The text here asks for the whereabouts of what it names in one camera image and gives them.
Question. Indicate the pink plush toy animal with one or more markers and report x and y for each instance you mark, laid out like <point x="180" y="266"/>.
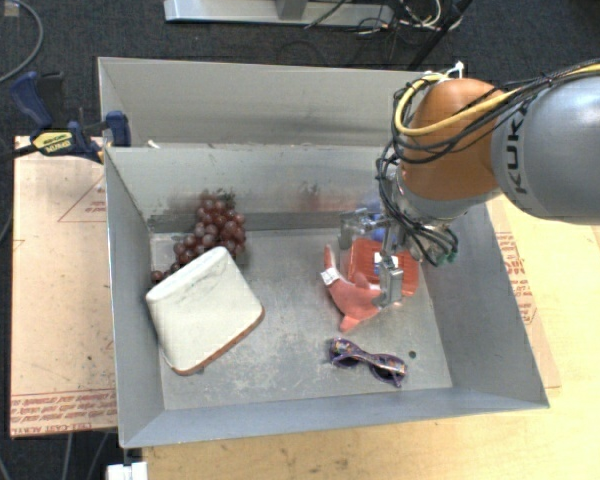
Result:
<point x="355" y="300"/>

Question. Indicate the purple patterned sunglasses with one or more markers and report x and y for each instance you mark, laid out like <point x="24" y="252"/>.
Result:
<point x="370" y="360"/>

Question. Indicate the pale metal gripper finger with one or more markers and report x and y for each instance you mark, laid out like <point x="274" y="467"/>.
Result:
<point x="351" y="224"/>
<point x="391" y="283"/>

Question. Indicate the dark red toy grapes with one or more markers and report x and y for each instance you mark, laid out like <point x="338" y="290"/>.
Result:
<point x="215" y="228"/>

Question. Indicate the brown cardboard board red print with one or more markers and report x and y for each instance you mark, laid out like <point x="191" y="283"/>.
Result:
<point x="55" y="293"/>

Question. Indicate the grey metal bin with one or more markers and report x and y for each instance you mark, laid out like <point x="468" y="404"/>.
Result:
<point x="290" y="328"/>

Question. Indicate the orange-red ribbed box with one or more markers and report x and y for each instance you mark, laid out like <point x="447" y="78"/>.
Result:
<point x="362" y="260"/>

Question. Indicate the white pot with brown rim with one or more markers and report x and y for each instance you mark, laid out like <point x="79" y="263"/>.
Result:
<point x="205" y="308"/>

